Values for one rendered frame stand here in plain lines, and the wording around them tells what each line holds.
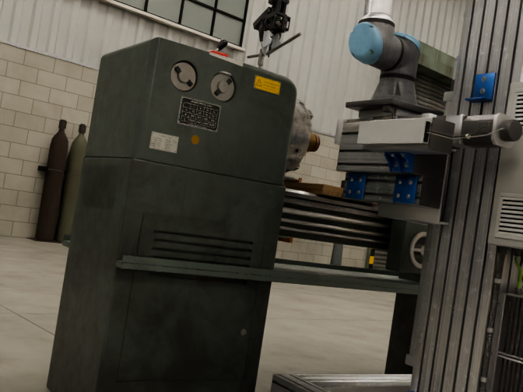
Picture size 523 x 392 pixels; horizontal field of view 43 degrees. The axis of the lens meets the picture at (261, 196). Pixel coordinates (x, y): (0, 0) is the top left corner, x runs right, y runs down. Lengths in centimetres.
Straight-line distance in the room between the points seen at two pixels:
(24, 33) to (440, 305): 784
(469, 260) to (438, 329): 24
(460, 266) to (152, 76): 112
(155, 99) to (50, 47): 730
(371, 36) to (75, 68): 764
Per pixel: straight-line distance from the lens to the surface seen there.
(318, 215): 264
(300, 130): 258
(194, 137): 222
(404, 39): 224
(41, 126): 927
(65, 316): 253
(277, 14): 253
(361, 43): 213
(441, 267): 217
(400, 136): 192
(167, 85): 219
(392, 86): 220
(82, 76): 954
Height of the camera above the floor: 74
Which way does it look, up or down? 2 degrees up
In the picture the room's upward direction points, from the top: 9 degrees clockwise
